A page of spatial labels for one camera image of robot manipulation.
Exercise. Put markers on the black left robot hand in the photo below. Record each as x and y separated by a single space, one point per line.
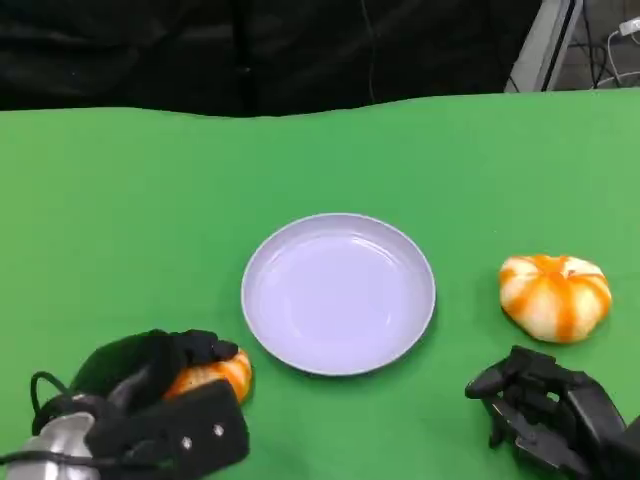
135 360

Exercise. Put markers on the green table cloth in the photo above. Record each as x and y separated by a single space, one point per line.
150 225

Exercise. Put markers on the black backdrop cloth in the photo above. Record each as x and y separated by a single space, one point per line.
150 50

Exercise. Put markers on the white metal frame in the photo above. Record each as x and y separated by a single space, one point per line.
542 45

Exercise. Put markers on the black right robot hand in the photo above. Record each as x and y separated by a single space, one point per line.
560 410

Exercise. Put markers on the lilac plate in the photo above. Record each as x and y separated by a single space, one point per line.
340 300

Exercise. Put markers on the orange and white bread roll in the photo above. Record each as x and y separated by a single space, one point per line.
225 372
550 305

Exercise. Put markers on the white power adapter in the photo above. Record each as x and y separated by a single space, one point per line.
631 26

